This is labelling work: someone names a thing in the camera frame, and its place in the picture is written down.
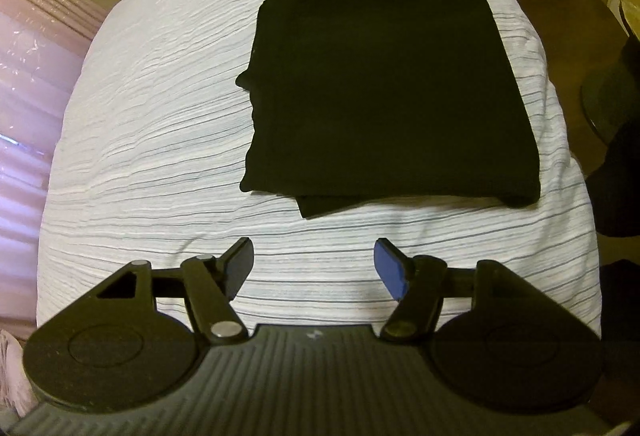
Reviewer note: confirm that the pink curtain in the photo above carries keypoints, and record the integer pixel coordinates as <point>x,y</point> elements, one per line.
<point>30,80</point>

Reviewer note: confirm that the black zip jacket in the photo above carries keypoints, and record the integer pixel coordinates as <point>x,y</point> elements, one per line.
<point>380,80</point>

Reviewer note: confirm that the white striped bedspread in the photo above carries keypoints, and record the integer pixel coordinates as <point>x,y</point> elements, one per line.
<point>160,125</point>

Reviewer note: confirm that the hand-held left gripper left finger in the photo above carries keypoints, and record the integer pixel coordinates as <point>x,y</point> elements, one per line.
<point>239,266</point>

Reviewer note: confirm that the round black stand base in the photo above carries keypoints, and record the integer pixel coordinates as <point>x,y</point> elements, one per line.
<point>612,85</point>

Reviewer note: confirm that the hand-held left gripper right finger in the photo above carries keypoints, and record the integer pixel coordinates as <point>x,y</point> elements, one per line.
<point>392,268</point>

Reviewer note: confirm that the pale pink crumpled cloth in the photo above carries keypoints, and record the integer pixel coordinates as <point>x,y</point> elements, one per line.
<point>12,376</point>

